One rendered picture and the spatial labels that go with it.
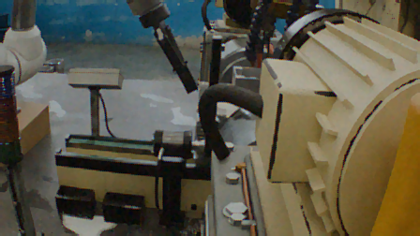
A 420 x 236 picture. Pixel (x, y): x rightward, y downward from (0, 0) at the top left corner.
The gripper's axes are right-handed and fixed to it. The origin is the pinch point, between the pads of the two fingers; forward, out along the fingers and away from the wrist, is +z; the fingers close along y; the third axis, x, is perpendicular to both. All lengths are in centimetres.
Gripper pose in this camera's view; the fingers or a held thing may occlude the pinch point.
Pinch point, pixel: (187, 79)
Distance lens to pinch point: 104.3
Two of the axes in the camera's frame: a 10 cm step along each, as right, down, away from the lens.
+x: -9.0, 4.1, 1.4
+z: 4.4, 8.4, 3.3
